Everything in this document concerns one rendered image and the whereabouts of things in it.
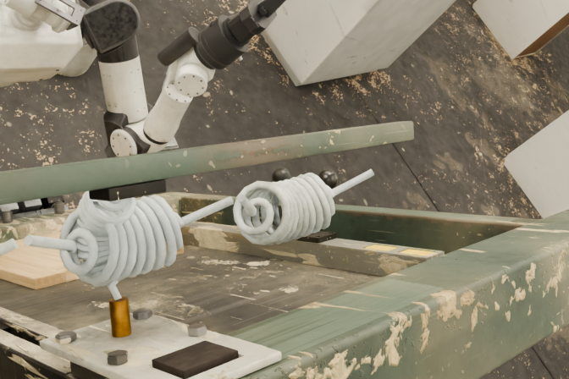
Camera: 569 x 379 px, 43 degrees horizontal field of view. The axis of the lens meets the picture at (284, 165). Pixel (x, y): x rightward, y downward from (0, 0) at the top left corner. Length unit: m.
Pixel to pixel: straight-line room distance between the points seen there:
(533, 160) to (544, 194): 0.23
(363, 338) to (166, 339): 0.16
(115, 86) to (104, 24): 0.14
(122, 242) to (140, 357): 0.09
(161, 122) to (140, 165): 1.05
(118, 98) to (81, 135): 1.51
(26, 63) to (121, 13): 0.23
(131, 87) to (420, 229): 0.70
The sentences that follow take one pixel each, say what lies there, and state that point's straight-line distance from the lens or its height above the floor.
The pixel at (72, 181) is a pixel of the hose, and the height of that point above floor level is 1.95.
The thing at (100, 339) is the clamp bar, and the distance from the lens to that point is 0.63.
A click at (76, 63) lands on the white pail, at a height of 0.10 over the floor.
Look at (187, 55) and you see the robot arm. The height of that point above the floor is 1.42.
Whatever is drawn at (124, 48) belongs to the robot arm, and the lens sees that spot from 1.61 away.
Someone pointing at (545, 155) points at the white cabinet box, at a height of 0.28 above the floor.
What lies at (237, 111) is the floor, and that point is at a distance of 3.67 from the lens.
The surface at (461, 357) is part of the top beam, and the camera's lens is 0.73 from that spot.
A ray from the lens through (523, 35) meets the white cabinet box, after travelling 6.20.
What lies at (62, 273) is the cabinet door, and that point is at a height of 1.23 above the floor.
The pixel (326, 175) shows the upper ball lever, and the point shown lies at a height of 1.55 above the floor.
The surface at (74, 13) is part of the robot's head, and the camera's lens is 1.40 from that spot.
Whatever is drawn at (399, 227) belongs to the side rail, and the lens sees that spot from 1.43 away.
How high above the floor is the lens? 2.35
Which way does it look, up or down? 40 degrees down
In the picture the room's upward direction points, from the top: 45 degrees clockwise
